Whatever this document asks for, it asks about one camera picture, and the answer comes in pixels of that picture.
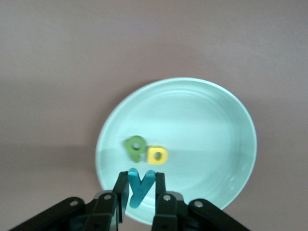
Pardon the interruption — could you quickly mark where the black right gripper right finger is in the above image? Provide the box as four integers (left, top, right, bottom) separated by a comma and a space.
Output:
152, 172, 248, 231

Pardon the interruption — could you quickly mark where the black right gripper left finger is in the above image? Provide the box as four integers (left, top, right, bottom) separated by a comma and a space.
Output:
9, 170, 130, 231

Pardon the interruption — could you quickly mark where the teal foam letter y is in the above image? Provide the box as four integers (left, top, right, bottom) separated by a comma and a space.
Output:
127, 168, 156, 209

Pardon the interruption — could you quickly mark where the yellow foam letter d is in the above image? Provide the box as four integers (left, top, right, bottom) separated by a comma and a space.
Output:
146, 146, 168, 166

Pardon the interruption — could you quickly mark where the green foam letter p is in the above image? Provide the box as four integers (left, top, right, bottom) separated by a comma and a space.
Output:
124, 136, 148, 163

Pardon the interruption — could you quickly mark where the mint green plate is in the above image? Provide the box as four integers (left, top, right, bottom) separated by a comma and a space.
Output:
95, 77, 258, 227

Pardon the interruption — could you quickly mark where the brown table cover sheet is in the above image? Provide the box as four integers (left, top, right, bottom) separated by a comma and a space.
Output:
0, 0, 308, 231

